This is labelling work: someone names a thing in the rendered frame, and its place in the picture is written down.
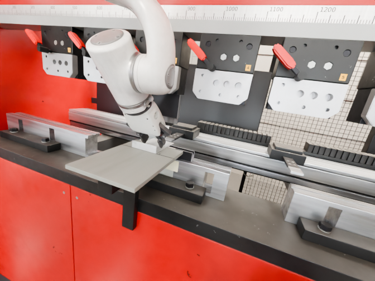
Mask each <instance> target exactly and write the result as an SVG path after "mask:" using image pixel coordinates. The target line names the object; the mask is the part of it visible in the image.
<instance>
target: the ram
mask: <svg viewBox="0 0 375 281"><path fill-rule="evenodd" d="M157 1H158V3H159V4H160V5H283V6H375V0H157ZM0 5H116V4H113V3H110V2H107V1H105V0H0ZM169 21H170V23H171V26H172V29H173V32H183V33H184V34H186V35H187V37H188V38H189V39H192V40H194V41H200V39H201V34H202V33H217V34H229V35H252V36H262V38H261V44H260V45H264V46H274V45H275V44H279V45H281V44H282V42H283V40H284V39H285V37H297V38H320V39H332V40H354V41H364V45H363V47H362V50H361V52H374V51H375V24H355V23H313V22H271V21H228V20H186V19H169ZM41 25H46V26H69V27H74V28H77V29H79V30H81V31H84V27H91V28H114V29H122V30H126V31H128V32H129V33H130V34H132V35H133V36H136V30H143V28H142V25H141V23H140V21H139V20H138V18H122V17H79V16H37V15H15V14H0V27H1V28H5V29H8V30H25V29H29V30H33V31H41Z"/></svg>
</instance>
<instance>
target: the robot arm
mask: <svg viewBox="0 0 375 281"><path fill-rule="evenodd" d="M105 1H107V2H110V3H113V4H116V5H118V6H121V7H124V8H127V9H129V10H130V11H132V12H133V13H134V14H135V15H136V17H137V18H138V20H139V21H140V23H141V25H142V28H143V30H144V33H145V38H146V46H147V54H142V53H140V52H138V51H137V49H136V48H135V46H134V43H133V40H132V37H131V34H130V33H129V32H128V31H126V30H122V29H111V30H106V31H102V32H100V33H98V34H96V35H94V36H92V37H91V38H90V39H89V40H88V41H87V43H86V50H87V51H88V53H89V55H90V57H91V58H92V60H93V62H94V63H95V65H96V67H97V69H98V70H99V72H100V74H101V76H102V78H103V79H104V81H105V83H106V85H107V86H108V88H109V90H110V92H111V93H112V95H113V97H114V98H115V100H116V102H117V104H118V105H119V107H120V109H121V111H122V112H123V114H124V117H125V119H126V121H127V123H126V125H127V126H128V127H130V128H131V129H132V130H133V131H135V132H136V134H137V135H138V136H139V137H140V139H141V141H142V143H146V142H147V140H148V138H149V136H148V135H153V136H155V137H156V138H157V139H158V140H157V142H158V145H159V147H160V148H162V147H163V145H165V143H166V140H165V138H166V137H168V136H170V134H171V132H172V131H170V130H169V129H168V128H167V127H165V125H166V124H165V121H164V118H163V116H162V114H161V112H160V110H159V108H158V106H157V105H156V103H155V102H154V101H153V96H152V95H165V94H167V93H169V92H170V91H171V89H172V87H173V85H174V81H175V38H174V32H173V29H172V26H171V23H170V21H169V18H168V16H167V15H166V13H165V11H164V9H163V8H162V7H161V5H160V4H159V3H158V1H157V0H105Z"/></svg>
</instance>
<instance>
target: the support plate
mask: <svg viewBox="0 0 375 281"><path fill-rule="evenodd" d="M124 145H126V146H124ZM124 145H120V146H116V147H114V148H111V149H108V150H106V151H102V152H99V153H97V154H94V155H91V156H88V157H85V158H82V159H79V160H77V161H74V162H71V163H68V164H66V165H65V168H66V169H69V170H71V171H74V172H77V173H79V174H82V175H85V176H88V177H91V178H93V179H96V180H99V181H102V182H105V183H107V184H110V185H113V186H116V187H119V188H121V189H124V190H127V191H129V192H133V193H135V192H137V191H138V190H139V189H140V188H141V187H143V186H144V185H145V184H146V183H147V182H149V181H150V180H152V179H153V178H154V177H155V176H156V175H158V174H159V173H160V172H161V171H162V170H164V169H165V168H166V167H167V166H169V165H170V164H171V163H172V162H173V161H175V160H176V159H177V158H179V157H180V156H181V155H182V154H183V151H180V150H177V149H172V148H169V147H167V148H165V149H163V150H161V151H160V152H158V153H157V154H154V153H150V152H146V151H143V150H140V149H136V148H132V147H131V146H132V141H131V142H128V143H125V144H124ZM128 146H130V147H128ZM159 153H160V155H158V154H159ZM161 155H163V156H161ZM165 156H167V157H165ZM169 157H170V158H169ZM173 158H174V159H173Z"/></svg>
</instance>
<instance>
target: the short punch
mask: <svg viewBox="0 0 375 281"><path fill-rule="evenodd" d="M152 96H153V101H154V102H155V103H156V105H157V106H158V108H159V110H160V112H161V114H162V116H163V118H164V121H165V122H168V123H173V124H177V121H178V118H179V115H180V107H181V99H182V95H176V94H165V95H152Z"/></svg>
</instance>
